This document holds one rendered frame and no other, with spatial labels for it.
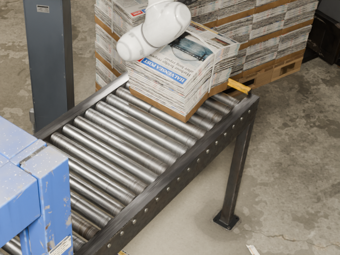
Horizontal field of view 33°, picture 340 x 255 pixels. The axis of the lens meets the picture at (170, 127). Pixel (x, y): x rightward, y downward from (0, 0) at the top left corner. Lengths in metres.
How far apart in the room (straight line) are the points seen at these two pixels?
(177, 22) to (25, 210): 0.99
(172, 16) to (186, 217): 1.42
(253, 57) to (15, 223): 2.85
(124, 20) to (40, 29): 0.43
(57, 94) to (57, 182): 2.03
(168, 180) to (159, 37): 0.52
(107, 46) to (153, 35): 1.36
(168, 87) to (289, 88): 1.90
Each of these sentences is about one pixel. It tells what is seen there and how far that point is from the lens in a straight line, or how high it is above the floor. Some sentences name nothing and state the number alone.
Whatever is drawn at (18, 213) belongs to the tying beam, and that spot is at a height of 1.50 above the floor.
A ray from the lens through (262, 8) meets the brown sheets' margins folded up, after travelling 3.57.
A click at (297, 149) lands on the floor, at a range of 3.56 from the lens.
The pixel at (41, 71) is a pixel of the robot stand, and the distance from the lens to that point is 3.04.
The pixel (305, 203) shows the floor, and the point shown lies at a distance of 3.26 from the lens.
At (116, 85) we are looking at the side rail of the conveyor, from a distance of 2.51.
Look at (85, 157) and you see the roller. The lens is 2.17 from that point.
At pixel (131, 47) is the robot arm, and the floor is 1.23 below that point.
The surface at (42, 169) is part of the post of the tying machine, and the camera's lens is 1.06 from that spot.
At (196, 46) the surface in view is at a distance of 2.31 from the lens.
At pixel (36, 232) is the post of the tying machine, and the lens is 1.18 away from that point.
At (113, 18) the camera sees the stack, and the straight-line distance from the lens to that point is 3.13.
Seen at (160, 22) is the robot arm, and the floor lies 1.34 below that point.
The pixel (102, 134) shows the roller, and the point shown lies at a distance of 2.26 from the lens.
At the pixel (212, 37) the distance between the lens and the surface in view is 2.42.
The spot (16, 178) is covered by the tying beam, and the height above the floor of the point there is 1.55.
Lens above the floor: 2.29
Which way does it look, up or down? 40 degrees down
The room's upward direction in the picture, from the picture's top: 6 degrees clockwise
